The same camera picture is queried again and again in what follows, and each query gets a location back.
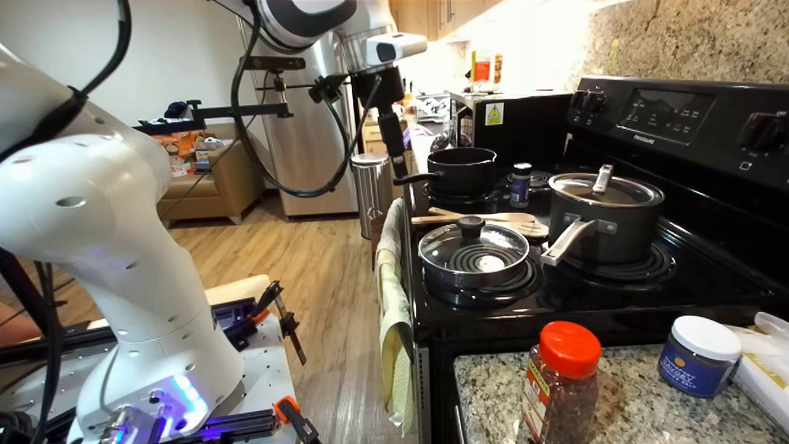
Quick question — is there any white plastic packet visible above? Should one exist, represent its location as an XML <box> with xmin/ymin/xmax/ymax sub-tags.
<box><xmin>731</xmin><ymin>308</ymin><xmax>789</xmax><ymax>434</ymax></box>

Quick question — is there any wooden spoon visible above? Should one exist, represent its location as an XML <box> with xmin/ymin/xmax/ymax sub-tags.
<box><xmin>426</xmin><ymin>206</ymin><xmax>538</xmax><ymax>227</ymax></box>

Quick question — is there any black electric stove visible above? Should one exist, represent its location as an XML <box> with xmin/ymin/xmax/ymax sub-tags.
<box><xmin>405</xmin><ymin>75</ymin><xmax>789</xmax><ymax>444</ymax></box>

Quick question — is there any black microwave oven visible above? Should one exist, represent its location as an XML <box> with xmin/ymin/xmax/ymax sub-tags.
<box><xmin>471</xmin><ymin>90</ymin><xmax>575</xmax><ymax>166</ymax></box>

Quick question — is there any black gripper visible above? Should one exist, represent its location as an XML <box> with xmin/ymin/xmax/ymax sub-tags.
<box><xmin>352</xmin><ymin>67</ymin><xmax>411</xmax><ymax>181</ymax></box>

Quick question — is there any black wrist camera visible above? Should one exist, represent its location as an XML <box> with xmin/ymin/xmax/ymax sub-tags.
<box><xmin>307</xmin><ymin>71</ymin><xmax>355</xmax><ymax>106</ymax></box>

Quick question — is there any black open pot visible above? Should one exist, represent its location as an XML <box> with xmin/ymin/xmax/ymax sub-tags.
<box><xmin>393</xmin><ymin>147</ymin><xmax>504</xmax><ymax>200</ymax></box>

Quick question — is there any blue jar with white lid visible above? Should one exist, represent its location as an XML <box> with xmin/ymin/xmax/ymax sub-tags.
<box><xmin>655</xmin><ymin>313</ymin><xmax>745</xmax><ymax>403</ymax></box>

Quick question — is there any wooden wall cabinet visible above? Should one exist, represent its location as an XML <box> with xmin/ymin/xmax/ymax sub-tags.
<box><xmin>389</xmin><ymin>0</ymin><xmax>504</xmax><ymax>44</ymax></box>

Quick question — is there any cream dish towel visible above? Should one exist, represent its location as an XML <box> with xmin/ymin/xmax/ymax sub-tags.
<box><xmin>373</xmin><ymin>196</ymin><xmax>416</xmax><ymax>434</ymax></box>

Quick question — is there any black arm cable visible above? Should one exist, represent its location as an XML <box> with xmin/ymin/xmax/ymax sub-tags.
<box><xmin>76</xmin><ymin>0</ymin><xmax>368</xmax><ymax>203</ymax></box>

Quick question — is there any grey saucepan with lid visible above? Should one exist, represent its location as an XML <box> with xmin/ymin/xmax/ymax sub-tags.
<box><xmin>538</xmin><ymin>160</ymin><xmax>669</xmax><ymax>270</ymax></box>

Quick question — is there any orange handled black clamp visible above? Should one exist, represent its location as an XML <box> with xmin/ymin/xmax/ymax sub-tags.
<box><xmin>268</xmin><ymin>392</ymin><xmax>325</xmax><ymax>444</ymax></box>
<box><xmin>244</xmin><ymin>280</ymin><xmax>310</xmax><ymax>367</ymax></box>

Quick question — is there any tan sofa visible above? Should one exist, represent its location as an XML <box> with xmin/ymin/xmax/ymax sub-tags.
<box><xmin>155</xmin><ymin>133</ymin><xmax>267</xmax><ymax>231</ymax></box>

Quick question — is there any stainless steel fridge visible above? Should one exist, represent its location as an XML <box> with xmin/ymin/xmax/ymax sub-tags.
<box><xmin>260</xmin><ymin>32</ymin><xmax>368</xmax><ymax>219</ymax></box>

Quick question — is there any red-labelled bottle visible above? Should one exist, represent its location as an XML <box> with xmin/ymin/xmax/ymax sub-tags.
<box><xmin>471</xmin><ymin>50</ymin><xmax>493</xmax><ymax>90</ymax></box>

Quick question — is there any black stereo camera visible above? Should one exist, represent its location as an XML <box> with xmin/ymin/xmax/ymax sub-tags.
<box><xmin>242</xmin><ymin>55</ymin><xmax>308</xmax><ymax>75</ymax></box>

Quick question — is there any metal robot mounting table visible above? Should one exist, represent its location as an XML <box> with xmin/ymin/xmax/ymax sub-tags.
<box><xmin>0</xmin><ymin>274</ymin><xmax>307</xmax><ymax>444</ymax></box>

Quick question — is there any silver trash can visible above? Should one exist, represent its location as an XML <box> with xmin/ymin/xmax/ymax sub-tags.
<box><xmin>351</xmin><ymin>153</ymin><xmax>395</xmax><ymax>242</ymax></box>

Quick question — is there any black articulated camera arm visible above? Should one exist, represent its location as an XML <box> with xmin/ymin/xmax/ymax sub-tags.
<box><xmin>133</xmin><ymin>70</ymin><xmax>295</xmax><ymax>138</ymax></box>

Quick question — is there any red-capped spice jar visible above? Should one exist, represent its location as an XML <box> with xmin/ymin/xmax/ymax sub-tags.
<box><xmin>521</xmin><ymin>318</ymin><xmax>604</xmax><ymax>444</ymax></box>

